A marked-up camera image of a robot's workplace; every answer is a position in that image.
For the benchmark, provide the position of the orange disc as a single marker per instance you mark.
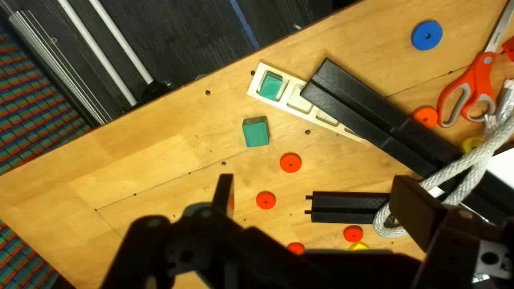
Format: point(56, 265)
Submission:
point(265, 199)
point(352, 233)
point(296, 247)
point(289, 162)
point(426, 116)

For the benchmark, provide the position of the white metal frame legs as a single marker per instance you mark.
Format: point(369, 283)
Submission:
point(87, 53)

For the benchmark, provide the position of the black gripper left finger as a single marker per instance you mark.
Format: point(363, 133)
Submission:
point(223, 198)

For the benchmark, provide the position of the yellow disc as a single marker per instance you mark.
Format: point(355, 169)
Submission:
point(471, 143)
point(358, 246)

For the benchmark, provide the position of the teal cube in tray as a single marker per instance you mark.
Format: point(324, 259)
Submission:
point(270, 85)

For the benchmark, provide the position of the long black rail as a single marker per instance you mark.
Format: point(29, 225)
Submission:
point(368, 114)

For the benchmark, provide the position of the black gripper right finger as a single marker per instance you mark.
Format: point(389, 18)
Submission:
point(424, 218)

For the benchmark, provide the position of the loose teal cube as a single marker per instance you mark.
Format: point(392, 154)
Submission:
point(255, 132)

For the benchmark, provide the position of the white block tray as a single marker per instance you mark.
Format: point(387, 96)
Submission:
point(291, 100)

